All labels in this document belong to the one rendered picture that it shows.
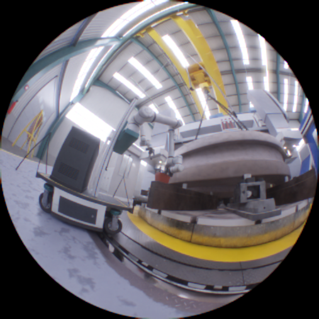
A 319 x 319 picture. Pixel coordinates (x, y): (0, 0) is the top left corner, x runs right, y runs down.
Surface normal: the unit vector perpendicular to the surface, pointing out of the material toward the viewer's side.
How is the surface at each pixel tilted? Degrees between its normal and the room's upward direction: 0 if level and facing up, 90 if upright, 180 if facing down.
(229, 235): 90
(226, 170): 90
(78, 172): 90
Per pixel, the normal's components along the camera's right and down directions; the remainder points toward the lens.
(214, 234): -0.62, -0.40
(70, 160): 0.59, -0.22
